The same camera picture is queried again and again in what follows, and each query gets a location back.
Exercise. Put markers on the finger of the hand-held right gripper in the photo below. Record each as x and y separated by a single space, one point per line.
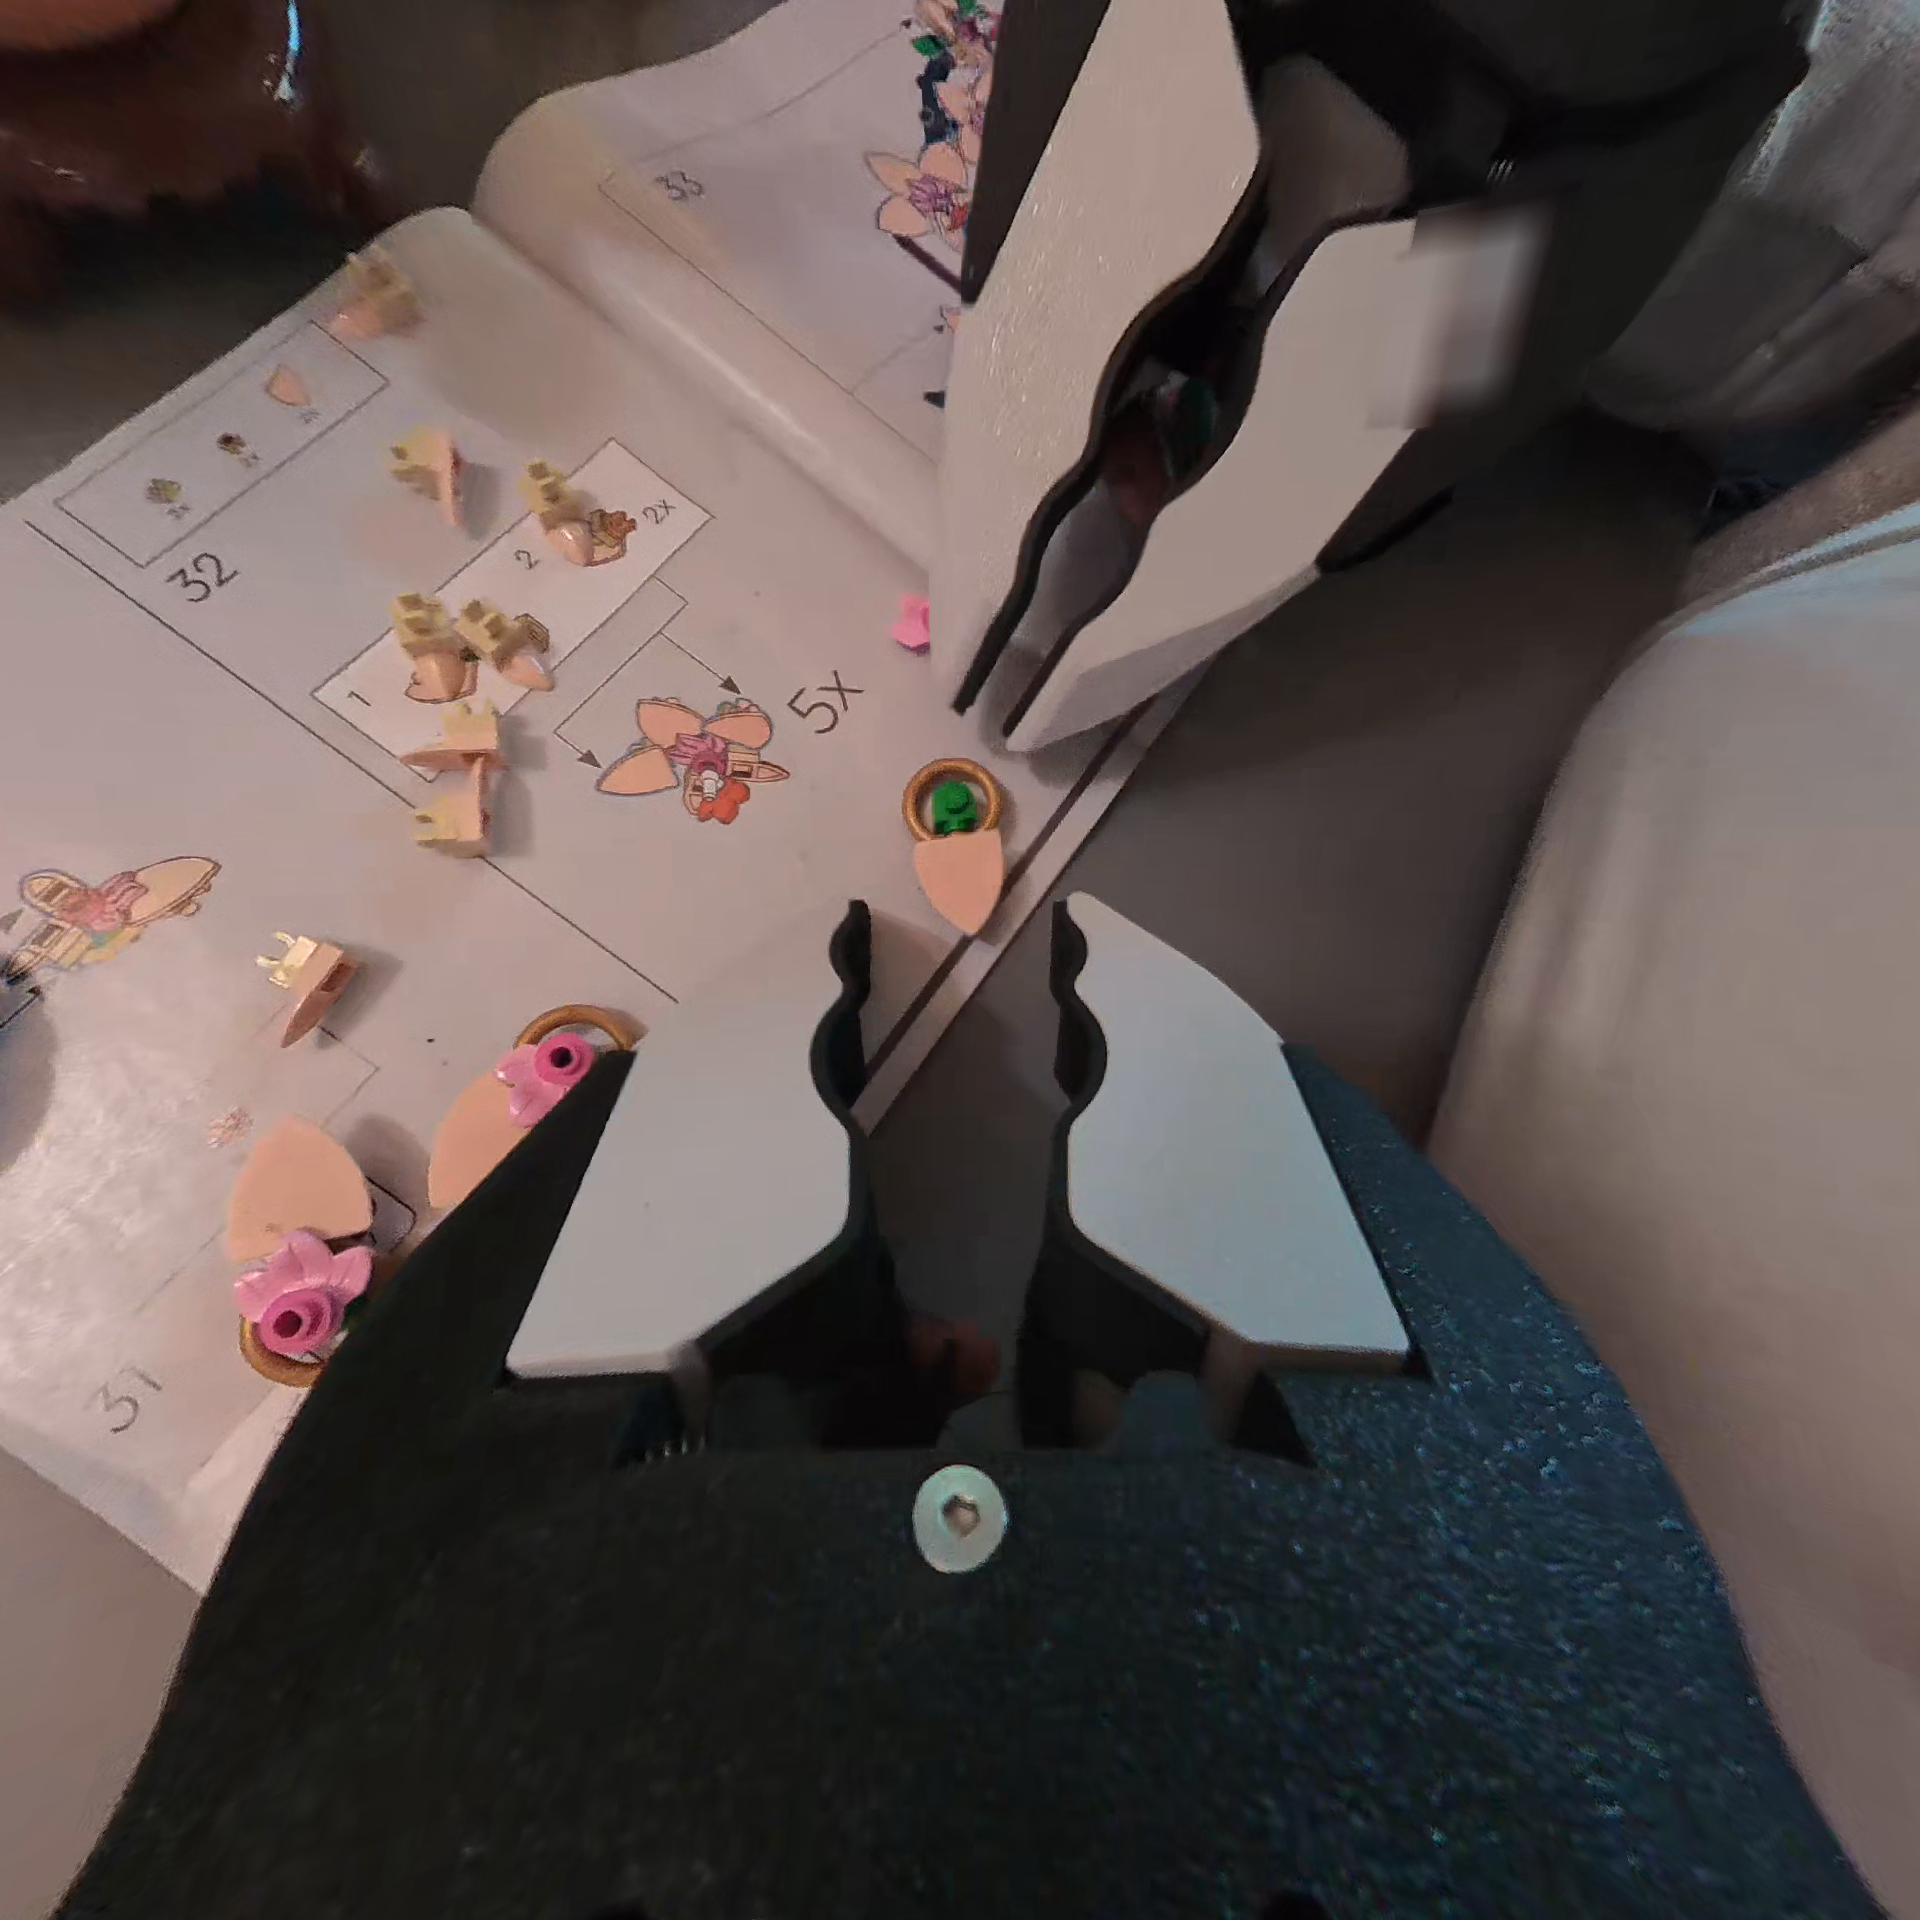
1200 555
1080 299

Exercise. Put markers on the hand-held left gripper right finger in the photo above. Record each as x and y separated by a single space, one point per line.
1215 1171

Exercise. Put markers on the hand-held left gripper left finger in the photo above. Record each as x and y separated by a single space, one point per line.
676 1201

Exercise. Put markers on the pink flower piece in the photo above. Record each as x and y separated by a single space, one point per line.
910 623

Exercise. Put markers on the grey desk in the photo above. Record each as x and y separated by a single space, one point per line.
1320 840

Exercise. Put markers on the tan petal with pink flower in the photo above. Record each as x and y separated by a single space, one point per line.
470 1148
293 1185

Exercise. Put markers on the group of tan clip petals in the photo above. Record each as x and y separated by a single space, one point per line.
470 818

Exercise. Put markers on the person's beige clothing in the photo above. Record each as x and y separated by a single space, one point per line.
1725 1049

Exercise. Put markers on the white instruction booklet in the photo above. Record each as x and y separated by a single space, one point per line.
225 751

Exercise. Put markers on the brown vase stand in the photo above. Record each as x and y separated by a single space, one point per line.
149 166

